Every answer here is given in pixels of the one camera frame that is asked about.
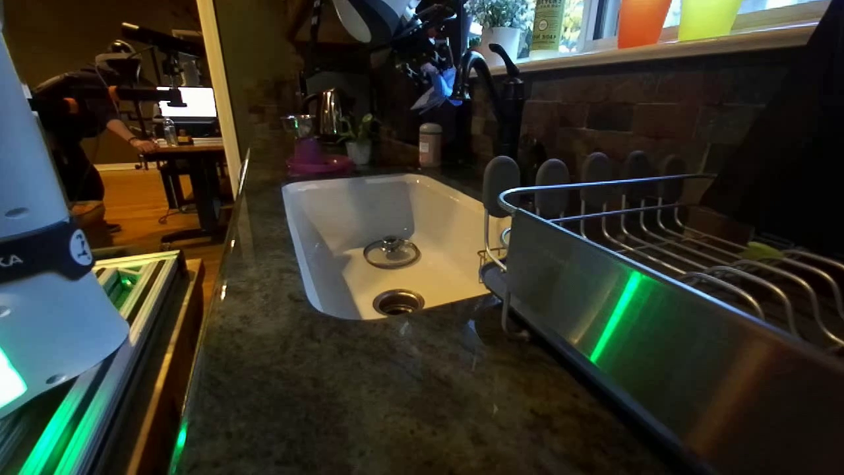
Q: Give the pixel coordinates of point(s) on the wooden table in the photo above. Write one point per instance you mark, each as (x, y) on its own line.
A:
(192, 175)

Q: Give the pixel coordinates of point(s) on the blue striped cloth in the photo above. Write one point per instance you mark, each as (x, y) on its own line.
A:
(442, 87)

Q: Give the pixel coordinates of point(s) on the stainless steel dish rack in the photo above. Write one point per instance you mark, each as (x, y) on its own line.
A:
(732, 351)

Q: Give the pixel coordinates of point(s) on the sink drain stopper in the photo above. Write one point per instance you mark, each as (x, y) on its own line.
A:
(392, 250)

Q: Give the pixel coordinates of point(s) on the white flower pot plant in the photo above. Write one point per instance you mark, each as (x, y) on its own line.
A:
(501, 23)

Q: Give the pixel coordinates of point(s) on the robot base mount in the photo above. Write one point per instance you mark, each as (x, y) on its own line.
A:
(124, 415)

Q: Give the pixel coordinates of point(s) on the dark bronze faucet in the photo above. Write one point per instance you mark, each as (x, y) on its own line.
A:
(506, 99)

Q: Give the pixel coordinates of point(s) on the stainless steel bowl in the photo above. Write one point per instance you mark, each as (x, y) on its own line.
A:
(326, 109)

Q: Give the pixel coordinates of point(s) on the green leafy plant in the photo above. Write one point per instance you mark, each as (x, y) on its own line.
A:
(357, 134)

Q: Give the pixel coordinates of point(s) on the purple plate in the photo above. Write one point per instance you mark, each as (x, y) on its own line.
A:
(311, 162)

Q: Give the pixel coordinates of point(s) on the green cup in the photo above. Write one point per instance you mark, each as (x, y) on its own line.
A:
(708, 20)

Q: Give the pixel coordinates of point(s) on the white ceramic sink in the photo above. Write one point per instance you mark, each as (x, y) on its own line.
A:
(368, 244)

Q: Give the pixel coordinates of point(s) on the person in background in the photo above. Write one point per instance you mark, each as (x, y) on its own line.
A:
(83, 103)

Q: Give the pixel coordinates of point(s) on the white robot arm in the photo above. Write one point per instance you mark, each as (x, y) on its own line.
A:
(54, 314)

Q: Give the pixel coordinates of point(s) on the green label soap bottle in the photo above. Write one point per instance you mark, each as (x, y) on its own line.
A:
(546, 13)

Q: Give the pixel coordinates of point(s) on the sink drain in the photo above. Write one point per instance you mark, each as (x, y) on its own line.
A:
(398, 305)

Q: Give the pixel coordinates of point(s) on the orange cup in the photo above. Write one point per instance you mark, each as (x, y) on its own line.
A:
(642, 22)

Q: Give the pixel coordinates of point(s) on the orange label bottle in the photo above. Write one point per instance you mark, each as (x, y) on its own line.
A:
(431, 145)

